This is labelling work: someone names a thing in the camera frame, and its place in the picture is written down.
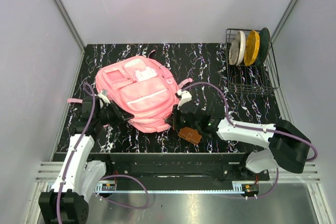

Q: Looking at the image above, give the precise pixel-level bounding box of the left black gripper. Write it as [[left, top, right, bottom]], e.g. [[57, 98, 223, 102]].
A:
[[96, 100, 133, 127]]

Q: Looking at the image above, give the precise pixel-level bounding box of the brown leather wallet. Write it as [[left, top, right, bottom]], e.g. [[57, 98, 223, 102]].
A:
[[178, 127, 202, 145]]

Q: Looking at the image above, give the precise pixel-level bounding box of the pink student backpack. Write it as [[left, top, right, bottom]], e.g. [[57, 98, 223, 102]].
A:
[[67, 49, 194, 133]]

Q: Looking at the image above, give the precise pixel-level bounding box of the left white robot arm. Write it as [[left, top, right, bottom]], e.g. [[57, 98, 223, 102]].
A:
[[38, 94, 134, 223]]

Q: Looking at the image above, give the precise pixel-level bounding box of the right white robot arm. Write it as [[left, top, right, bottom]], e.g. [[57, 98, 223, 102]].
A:
[[165, 102, 312, 180]]

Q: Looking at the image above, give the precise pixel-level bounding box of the white grey plate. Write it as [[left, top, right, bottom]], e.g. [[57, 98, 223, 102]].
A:
[[228, 30, 246, 66]]

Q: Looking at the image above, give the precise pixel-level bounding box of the yellow plate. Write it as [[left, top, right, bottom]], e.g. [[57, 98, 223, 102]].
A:
[[244, 30, 260, 66]]

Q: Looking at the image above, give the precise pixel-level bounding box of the dark green plate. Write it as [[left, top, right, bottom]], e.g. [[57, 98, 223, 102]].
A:
[[255, 27, 270, 67]]

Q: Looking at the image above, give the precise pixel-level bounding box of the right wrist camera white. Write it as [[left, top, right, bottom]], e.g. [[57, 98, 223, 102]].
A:
[[176, 90, 192, 110]]

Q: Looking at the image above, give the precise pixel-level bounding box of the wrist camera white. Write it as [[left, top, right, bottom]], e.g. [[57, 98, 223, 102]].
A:
[[176, 90, 192, 110], [97, 89, 111, 104]]

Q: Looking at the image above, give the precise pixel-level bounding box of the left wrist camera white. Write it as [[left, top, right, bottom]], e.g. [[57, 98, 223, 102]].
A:
[[97, 89, 111, 104]]

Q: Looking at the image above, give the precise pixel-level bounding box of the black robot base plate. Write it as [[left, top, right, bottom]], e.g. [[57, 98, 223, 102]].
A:
[[88, 153, 270, 182]]

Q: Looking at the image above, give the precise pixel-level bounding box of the black wire dish rack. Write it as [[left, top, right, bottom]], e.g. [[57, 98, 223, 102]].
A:
[[225, 28, 280, 95]]

